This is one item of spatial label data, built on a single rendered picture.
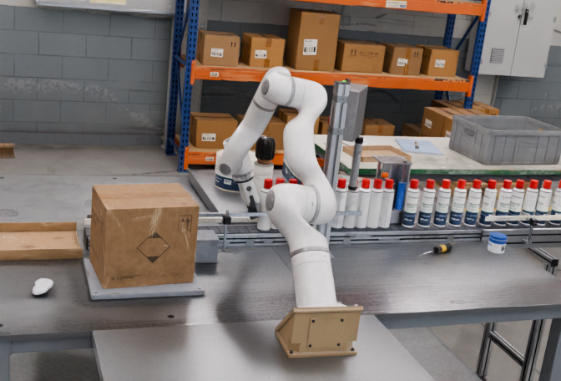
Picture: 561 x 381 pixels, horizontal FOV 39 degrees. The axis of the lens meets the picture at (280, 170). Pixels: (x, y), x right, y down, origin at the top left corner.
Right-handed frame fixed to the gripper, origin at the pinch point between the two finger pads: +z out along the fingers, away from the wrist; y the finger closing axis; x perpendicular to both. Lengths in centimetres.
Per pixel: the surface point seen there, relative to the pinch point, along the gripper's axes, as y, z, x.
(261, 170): 24.3, -5.9, -12.7
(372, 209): -2, 15, -48
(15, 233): 11, -19, 86
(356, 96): -18, -39, -44
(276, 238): -5.0, 11.1, -5.6
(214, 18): 440, 6, -94
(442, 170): 109, 65, -135
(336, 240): -5.0, 20.9, -28.8
